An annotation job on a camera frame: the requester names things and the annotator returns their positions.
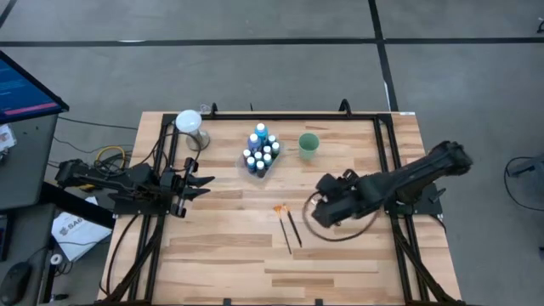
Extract thin black floor cable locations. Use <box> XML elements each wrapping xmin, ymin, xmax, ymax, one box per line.
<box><xmin>57</xmin><ymin>116</ymin><xmax>139</xmax><ymax>131</ymax></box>

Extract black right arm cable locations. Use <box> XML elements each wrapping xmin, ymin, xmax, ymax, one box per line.
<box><xmin>301</xmin><ymin>190</ymin><xmax>382</xmax><ymax>243</ymax></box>

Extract white printed cardboard box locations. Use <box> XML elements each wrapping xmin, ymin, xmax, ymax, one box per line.
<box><xmin>50</xmin><ymin>199</ymin><xmax>112</xmax><ymax>263</ymax></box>

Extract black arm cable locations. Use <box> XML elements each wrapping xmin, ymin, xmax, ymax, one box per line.
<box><xmin>148</xmin><ymin>130</ymin><xmax>203</xmax><ymax>175</ymax></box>
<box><xmin>301</xmin><ymin>190</ymin><xmax>382</xmax><ymax>243</ymax></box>

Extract computer monitor blue screen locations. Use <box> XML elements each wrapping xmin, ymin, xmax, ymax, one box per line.
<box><xmin>0</xmin><ymin>49</ymin><xmax>70</xmax><ymax>125</ymax></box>

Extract orange fan paint brush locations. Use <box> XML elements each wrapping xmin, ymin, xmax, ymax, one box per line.
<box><xmin>273</xmin><ymin>204</ymin><xmax>293</xmax><ymax>256</ymax></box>

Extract pale green plastic cup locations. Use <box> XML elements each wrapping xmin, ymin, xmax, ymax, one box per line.
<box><xmin>297</xmin><ymin>132</ymin><xmax>320</xmax><ymax>162</ymax></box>

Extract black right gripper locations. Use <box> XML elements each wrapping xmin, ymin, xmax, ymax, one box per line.
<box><xmin>311</xmin><ymin>168</ymin><xmax>362</xmax><ymax>230</ymax></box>

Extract clear plastic container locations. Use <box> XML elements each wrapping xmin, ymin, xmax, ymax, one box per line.
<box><xmin>235</xmin><ymin>138</ymin><xmax>285</xmax><ymax>182</ymax></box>

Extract black floor cable loop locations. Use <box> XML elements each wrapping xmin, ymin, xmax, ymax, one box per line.
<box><xmin>504</xmin><ymin>156</ymin><xmax>544</xmax><ymax>213</ymax></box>

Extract papers on desk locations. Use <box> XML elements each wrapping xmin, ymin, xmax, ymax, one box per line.
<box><xmin>0</xmin><ymin>125</ymin><xmax>17</xmax><ymax>154</ymax></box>

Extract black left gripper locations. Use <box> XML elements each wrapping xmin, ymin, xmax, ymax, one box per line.
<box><xmin>163</xmin><ymin>156</ymin><xmax>216</xmax><ymax>218</ymax></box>

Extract black computer mouse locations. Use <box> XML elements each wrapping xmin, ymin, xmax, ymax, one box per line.
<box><xmin>0</xmin><ymin>261</ymin><xmax>33</xmax><ymax>306</ymax></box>

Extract white mushroom lamp brass base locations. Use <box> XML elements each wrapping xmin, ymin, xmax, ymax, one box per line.
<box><xmin>174</xmin><ymin>109</ymin><xmax>212</xmax><ymax>153</ymax></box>

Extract orange tipped round paint brush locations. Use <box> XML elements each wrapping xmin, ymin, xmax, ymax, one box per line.
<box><xmin>282</xmin><ymin>203</ymin><xmax>303</xmax><ymax>249</ymax></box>

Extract black aluminium table frame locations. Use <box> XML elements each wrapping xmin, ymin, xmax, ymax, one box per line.
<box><xmin>99</xmin><ymin>110</ymin><xmax>468</xmax><ymax>306</ymax></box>

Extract black desk bar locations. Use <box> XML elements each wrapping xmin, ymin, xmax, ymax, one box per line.
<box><xmin>40</xmin><ymin>181</ymin><xmax>116</xmax><ymax>229</ymax></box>

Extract yellow cable loop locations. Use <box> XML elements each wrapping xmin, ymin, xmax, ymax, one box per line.
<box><xmin>93</xmin><ymin>145</ymin><xmax>128</xmax><ymax>171</ymax></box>

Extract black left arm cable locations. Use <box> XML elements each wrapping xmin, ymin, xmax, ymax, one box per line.
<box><xmin>148</xmin><ymin>130</ymin><xmax>203</xmax><ymax>175</ymax></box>

